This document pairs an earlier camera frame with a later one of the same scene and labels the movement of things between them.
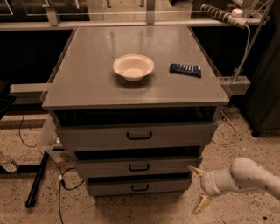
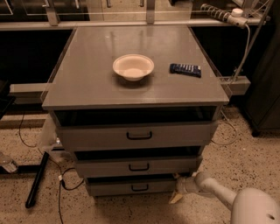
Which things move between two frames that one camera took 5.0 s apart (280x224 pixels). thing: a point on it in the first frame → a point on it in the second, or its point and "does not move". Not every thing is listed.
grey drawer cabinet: [135, 137] does not move
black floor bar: [39, 171] does not move
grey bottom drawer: [136, 186] does not move
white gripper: [208, 183] → [182, 185]
